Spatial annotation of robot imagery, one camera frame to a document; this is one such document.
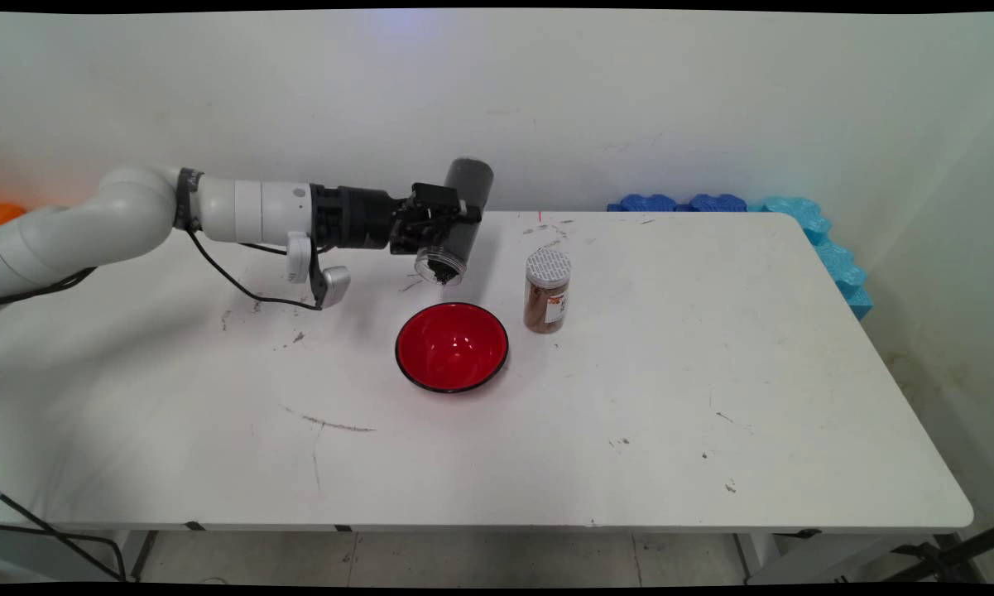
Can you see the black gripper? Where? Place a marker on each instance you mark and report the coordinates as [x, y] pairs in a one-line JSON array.
[[356, 217]]

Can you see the clear jar with dark grains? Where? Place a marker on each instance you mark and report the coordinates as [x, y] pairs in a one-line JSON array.
[[472, 178]]

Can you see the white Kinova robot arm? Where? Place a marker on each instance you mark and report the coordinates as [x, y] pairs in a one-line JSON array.
[[116, 215]]

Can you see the red bowl with black rim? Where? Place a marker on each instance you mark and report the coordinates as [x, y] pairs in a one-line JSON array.
[[451, 343]]

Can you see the brown spice jar patterned lid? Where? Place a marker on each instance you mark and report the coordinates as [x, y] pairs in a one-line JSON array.
[[542, 306]]

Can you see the dark blue foam piece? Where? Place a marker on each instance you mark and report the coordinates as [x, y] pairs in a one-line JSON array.
[[716, 203], [645, 203]]

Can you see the light blue foam piece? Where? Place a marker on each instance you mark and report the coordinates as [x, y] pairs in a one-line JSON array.
[[832, 252]]

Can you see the orange box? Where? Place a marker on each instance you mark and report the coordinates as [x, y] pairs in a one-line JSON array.
[[8, 215]]

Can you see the white table leg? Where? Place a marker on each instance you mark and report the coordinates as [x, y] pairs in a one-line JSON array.
[[141, 550], [753, 550]]

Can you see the black tripod leg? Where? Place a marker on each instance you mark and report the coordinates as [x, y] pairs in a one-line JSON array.
[[943, 555]]

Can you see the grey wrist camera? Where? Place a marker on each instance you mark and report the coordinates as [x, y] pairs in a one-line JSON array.
[[337, 283]]

